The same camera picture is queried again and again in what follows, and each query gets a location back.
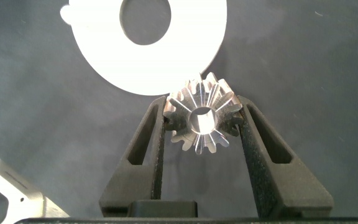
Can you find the small steel planetary gear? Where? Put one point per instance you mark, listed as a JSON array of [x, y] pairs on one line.
[[181, 124]]

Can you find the round white carrier plate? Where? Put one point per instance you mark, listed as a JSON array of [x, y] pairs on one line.
[[104, 46]]

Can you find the silver boxy wrist camera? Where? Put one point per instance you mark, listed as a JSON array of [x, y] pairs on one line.
[[8, 183]]

